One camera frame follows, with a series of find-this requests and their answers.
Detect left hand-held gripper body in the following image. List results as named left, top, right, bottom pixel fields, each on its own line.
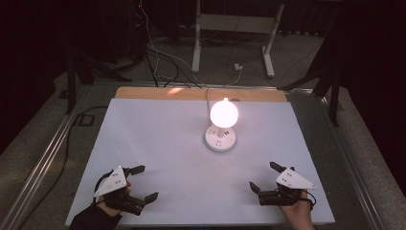
left=92, top=165, right=147, bottom=217

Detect thin white floor cable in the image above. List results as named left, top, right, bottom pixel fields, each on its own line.
left=139, top=0, right=199, bottom=84

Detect black stand legs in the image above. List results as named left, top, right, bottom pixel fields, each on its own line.
left=64, top=47, right=134, bottom=116
left=277, top=6, right=346, bottom=127

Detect black floor cable bundle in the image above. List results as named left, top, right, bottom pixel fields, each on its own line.
left=144, top=44, right=203, bottom=89

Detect white metal stand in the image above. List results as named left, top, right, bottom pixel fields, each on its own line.
left=191, top=0, right=286, bottom=79

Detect white table sheet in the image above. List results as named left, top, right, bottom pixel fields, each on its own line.
left=64, top=97, right=336, bottom=228

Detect white globe desk lamp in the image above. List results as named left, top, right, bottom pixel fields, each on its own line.
left=204, top=97, right=239, bottom=153

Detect black floor bracket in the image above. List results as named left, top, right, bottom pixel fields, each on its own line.
left=72, top=113, right=96, bottom=127

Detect person's right hand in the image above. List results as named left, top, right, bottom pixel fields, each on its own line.
left=279, top=189, right=316, bottom=230

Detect long black floor cable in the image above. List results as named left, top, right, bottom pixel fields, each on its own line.
left=17, top=105, right=110, bottom=230

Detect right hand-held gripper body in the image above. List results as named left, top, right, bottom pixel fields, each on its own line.
left=258, top=166, right=318, bottom=207

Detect person's left hand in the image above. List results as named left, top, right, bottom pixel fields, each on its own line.
left=95, top=180, right=133, bottom=219

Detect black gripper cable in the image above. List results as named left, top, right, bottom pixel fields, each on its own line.
left=299, top=190, right=318, bottom=212
left=91, top=172, right=115, bottom=205

